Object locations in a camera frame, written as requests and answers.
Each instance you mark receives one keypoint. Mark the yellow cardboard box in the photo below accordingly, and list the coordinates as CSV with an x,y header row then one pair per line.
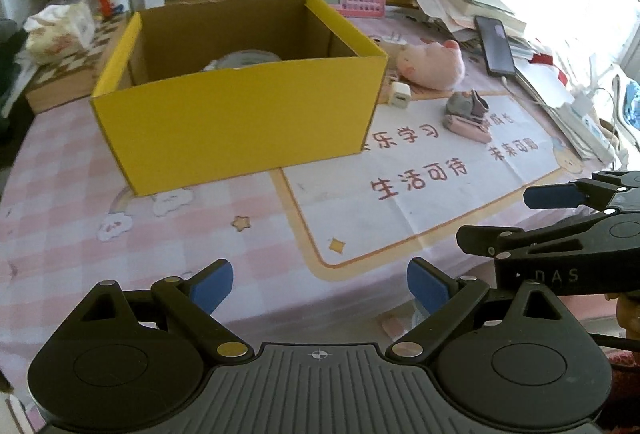
x,y
170,125

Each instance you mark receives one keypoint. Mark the tissue pack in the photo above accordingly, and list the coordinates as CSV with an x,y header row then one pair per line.
x,y
59,31

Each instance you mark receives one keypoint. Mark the stack of papers and books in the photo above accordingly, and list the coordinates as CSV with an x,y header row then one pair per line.
x,y
458,15

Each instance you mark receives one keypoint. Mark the white charger plug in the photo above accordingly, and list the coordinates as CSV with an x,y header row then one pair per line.
x,y
399,95

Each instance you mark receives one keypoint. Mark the pink plush pig toy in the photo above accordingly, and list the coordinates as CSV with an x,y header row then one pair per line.
x,y
434,66

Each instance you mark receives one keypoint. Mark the grey toy stapler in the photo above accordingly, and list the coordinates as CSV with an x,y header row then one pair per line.
x,y
468,105

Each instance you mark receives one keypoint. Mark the pink comb case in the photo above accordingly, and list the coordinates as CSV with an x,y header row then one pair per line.
x,y
467,128

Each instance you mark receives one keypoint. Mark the white power strip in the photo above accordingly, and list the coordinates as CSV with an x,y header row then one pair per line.
x,y
575,115

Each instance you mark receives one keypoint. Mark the clear tape roll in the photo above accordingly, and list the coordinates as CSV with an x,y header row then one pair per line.
x,y
242,59

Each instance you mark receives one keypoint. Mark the pink checkered table mat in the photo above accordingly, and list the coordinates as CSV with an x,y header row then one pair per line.
x,y
312,245

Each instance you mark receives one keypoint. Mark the black smartphone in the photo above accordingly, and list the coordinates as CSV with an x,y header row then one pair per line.
x,y
495,45

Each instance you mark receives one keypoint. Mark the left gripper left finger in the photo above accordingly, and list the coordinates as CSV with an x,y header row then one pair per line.
x,y
189,305

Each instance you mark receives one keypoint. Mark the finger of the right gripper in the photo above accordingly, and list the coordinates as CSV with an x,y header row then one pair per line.
x,y
618,190
595,234

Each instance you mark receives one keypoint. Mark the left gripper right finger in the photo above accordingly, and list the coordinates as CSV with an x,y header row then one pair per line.
x,y
449,302

